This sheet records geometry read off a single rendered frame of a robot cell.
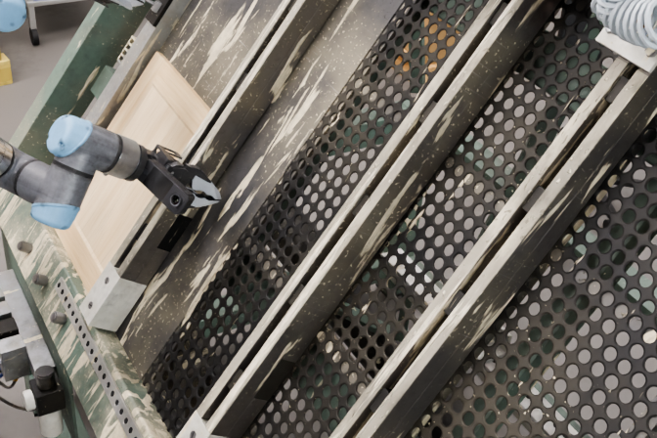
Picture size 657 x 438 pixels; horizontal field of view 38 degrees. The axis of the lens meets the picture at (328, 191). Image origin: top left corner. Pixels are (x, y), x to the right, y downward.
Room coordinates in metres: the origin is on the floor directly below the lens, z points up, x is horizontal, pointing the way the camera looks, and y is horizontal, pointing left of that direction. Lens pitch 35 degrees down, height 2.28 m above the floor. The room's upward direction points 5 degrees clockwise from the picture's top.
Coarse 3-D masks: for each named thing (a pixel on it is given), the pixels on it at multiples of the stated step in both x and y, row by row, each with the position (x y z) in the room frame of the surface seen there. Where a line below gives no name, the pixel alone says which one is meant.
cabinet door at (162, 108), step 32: (160, 64) 1.92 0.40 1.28; (128, 96) 1.92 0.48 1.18; (160, 96) 1.84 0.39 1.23; (192, 96) 1.77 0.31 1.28; (128, 128) 1.84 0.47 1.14; (160, 128) 1.77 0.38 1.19; (192, 128) 1.70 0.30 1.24; (96, 192) 1.77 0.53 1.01; (128, 192) 1.70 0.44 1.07; (96, 224) 1.69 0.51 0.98; (128, 224) 1.63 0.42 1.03; (96, 256) 1.62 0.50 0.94
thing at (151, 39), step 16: (176, 0) 2.01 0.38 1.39; (176, 16) 2.01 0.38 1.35; (144, 32) 2.00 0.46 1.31; (160, 32) 1.99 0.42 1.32; (144, 48) 1.96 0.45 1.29; (128, 64) 1.96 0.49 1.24; (144, 64) 1.96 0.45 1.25; (112, 80) 1.96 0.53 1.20; (128, 80) 1.94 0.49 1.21; (112, 96) 1.92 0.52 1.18; (96, 112) 1.92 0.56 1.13; (112, 112) 1.92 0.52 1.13
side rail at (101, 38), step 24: (96, 24) 2.15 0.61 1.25; (120, 24) 2.18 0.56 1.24; (72, 48) 2.14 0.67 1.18; (96, 48) 2.15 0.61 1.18; (120, 48) 2.18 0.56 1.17; (72, 72) 2.11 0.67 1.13; (96, 72) 2.14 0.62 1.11; (48, 96) 2.08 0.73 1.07; (72, 96) 2.11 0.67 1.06; (24, 120) 2.08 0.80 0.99; (48, 120) 2.07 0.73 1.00; (24, 144) 2.04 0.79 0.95
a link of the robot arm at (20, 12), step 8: (0, 0) 1.62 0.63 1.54; (8, 0) 1.62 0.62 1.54; (16, 0) 1.63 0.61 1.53; (0, 8) 1.61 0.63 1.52; (8, 8) 1.62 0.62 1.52; (16, 8) 1.62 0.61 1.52; (24, 8) 1.64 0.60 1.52; (0, 16) 1.61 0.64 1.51; (8, 16) 1.62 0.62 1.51; (16, 16) 1.62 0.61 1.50; (24, 16) 1.63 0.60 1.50; (0, 24) 1.61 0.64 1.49; (8, 24) 1.61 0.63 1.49; (16, 24) 1.62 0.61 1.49
